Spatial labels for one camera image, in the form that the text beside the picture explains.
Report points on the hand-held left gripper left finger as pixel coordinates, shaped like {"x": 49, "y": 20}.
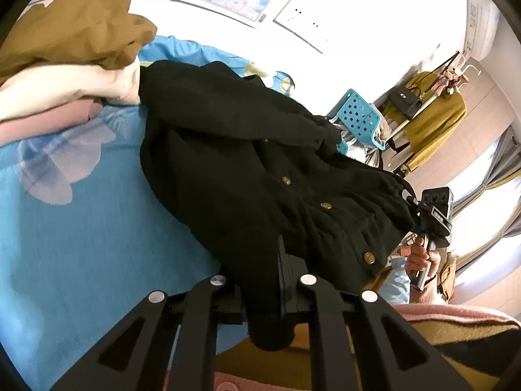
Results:
{"x": 195, "y": 313}

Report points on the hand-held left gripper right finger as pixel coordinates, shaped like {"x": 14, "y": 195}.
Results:
{"x": 293, "y": 285}

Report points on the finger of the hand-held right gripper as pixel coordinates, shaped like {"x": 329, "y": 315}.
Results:
{"x": 415, "y": 207}

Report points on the black buttoned jacket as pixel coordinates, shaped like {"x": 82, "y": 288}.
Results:
{"x": 228, "y": 171}

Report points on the person's right forearm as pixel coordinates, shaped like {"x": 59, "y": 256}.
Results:
{"x": 425, "y": 293}

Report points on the pile of pale clothes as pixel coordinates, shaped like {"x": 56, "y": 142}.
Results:
{"x": 370, "y": 154}

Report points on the person's right hand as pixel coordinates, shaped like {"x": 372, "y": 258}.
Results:
{"x": 419, "y": 257}

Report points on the tan bag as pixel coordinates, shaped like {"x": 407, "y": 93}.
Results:
{"x": 448, "y": 277}

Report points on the grey and yellow curtain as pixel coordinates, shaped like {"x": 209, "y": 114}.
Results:
{"x": 498, "y": 163}

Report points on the hanging mustard cardigan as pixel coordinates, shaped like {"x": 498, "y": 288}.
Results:
{"x": 435, "y": 122}

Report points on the teal perforated plastic basket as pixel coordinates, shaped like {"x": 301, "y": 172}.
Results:
{"x": 358, "y": 114}
{"x": 342, "y": 148}

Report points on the pink knitted sweater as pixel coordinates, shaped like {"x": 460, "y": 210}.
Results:
{"x": 447, "y": 313}

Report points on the white coat rack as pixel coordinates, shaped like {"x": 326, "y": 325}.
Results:
{"x": 425, "y": 104}

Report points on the black handbag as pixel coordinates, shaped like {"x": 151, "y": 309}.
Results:
{"x": 405, "y": 102}

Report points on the blue flower-print bed sheet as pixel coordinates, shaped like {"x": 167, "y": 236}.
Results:
{"x": 101, "y": 232}

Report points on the pink plush toy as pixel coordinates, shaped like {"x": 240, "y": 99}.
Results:
{"x": 445, "y": 79}

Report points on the brown striped cloth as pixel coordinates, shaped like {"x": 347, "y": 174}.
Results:
{"x": 468, "y": 342}

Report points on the white air conditioner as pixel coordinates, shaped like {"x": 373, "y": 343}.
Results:
{"x": 484, "y": 24}

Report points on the folded pink garment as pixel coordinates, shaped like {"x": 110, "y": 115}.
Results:
{"x": 40, "y": 124}

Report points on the folded cream garment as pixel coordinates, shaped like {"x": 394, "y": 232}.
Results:
{"x": 61, "y": 89}

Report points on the folded mustard garment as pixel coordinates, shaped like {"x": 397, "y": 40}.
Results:
{"x": 81, "y": 28}

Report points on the white wall socket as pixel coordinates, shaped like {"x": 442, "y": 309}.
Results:
{"x": 291, "y": 14}
{"x": 315, "y": 32}

